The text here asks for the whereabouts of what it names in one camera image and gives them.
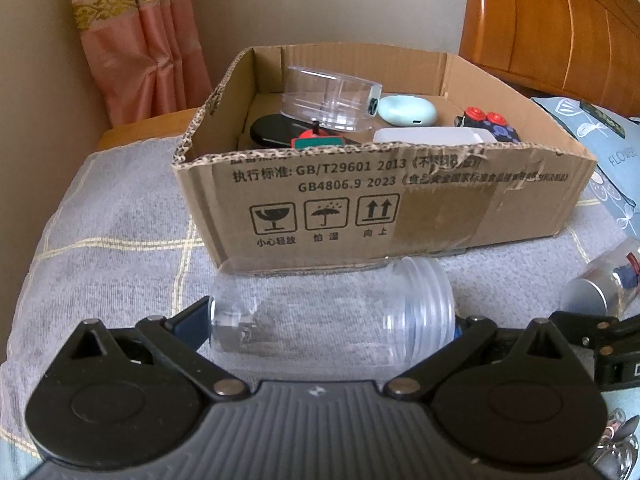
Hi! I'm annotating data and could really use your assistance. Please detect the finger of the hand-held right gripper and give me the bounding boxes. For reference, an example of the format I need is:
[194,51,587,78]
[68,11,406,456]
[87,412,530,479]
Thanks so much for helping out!
[549,310,640,348]

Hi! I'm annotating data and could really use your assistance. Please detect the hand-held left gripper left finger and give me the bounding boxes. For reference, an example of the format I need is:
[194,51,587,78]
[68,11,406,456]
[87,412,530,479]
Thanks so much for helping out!
[70,296,246,403]

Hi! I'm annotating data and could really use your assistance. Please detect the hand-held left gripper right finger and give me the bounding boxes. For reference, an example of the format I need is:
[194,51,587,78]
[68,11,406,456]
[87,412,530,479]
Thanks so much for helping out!
[382,316,571,403]

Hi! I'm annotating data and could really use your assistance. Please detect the small clear bottle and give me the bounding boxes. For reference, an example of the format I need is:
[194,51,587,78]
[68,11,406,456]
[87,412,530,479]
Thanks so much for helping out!
[559,237,640,320]

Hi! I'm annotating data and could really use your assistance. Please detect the clear plastic jar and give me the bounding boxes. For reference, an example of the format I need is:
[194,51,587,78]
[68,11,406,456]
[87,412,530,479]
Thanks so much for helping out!
[207,256,457,368]

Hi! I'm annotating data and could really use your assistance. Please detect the brown cardboard box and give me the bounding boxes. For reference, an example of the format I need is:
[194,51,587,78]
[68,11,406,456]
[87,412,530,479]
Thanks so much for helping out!
[172,42,598,271]

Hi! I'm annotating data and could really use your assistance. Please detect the white box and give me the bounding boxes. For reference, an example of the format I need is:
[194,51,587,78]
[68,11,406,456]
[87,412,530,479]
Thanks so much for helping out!
[372,127,493,146]

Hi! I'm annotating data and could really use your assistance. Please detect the black cube toy red buttons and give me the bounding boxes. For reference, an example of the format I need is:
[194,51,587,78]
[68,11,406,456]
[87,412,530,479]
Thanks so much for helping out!
[454,106,523,144]

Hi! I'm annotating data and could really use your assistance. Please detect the black oval case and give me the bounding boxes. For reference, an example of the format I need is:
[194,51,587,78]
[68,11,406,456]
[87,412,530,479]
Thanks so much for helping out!
[250,115,361,151]

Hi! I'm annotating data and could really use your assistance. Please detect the red toy train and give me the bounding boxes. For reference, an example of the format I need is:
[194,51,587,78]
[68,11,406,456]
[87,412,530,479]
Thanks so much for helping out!
[289,122,351,151]

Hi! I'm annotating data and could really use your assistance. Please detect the mint green earbuds case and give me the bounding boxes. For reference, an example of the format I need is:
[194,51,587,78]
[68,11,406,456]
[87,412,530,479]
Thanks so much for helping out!
[377,95,437,127]

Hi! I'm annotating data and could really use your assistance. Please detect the clear plastic container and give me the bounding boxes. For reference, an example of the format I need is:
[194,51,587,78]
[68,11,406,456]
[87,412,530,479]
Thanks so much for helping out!
[280,65,383,133]

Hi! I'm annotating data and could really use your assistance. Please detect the blue floral bedsheet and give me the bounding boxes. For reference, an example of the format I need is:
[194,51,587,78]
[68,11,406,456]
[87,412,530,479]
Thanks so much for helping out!
[592,382,640,480]

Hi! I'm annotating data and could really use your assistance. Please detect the grey and blue checked blanket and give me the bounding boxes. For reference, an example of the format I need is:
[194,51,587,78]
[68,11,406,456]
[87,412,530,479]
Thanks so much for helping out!
[0,132,640,480]

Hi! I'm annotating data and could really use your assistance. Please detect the blue floral pillow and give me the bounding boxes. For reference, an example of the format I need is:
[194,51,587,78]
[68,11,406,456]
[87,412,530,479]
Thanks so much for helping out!
[530,95,640,241]

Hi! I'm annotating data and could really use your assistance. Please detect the wooden bedside table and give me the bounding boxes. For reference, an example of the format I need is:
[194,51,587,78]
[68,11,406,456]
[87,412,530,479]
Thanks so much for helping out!
[97,107,201,151]

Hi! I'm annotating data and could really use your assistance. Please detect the pink patterned curtain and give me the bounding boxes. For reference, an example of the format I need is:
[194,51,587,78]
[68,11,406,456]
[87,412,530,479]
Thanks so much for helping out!
[65,0,213,126]

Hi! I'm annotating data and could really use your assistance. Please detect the wooden bed headboard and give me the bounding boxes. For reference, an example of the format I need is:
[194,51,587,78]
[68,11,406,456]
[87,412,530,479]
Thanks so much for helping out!
[459,0,640,118]

